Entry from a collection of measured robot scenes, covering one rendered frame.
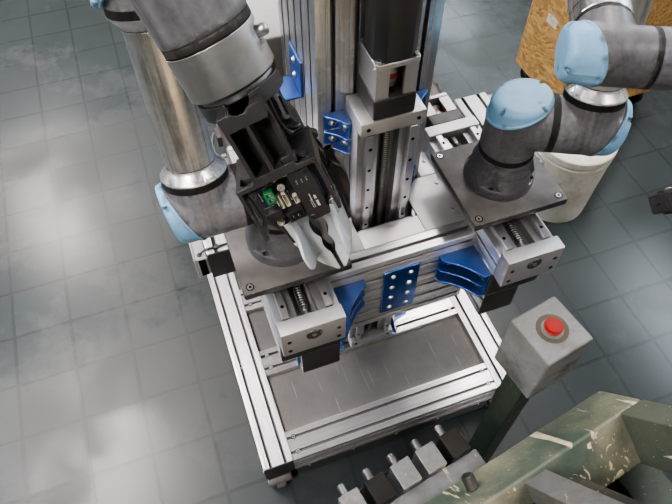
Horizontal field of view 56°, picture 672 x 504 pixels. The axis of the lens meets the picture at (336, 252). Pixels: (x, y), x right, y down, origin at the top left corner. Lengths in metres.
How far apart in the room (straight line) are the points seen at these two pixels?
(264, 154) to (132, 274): 2.13
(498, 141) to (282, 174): 0.84
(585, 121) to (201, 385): 1.56
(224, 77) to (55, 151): 2.69
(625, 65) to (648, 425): 0.71
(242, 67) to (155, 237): 2.22
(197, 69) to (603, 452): 1.09
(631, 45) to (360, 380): 1.44
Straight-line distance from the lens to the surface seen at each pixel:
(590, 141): 1.32
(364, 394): 2.03
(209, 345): 2.37
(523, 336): 1.36
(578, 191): 2.63
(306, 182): 0.51
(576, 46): 0.83
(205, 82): 0.49
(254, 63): 0.49
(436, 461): 1.39
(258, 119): 0.48
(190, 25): 0.48
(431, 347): 2.11
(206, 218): 1.11
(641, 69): 0.86
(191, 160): 1.07
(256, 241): 1.24
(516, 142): 1.29
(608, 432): 1.36
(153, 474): 2.24
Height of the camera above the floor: 2.08
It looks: 55 degrees down
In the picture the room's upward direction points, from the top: straight up
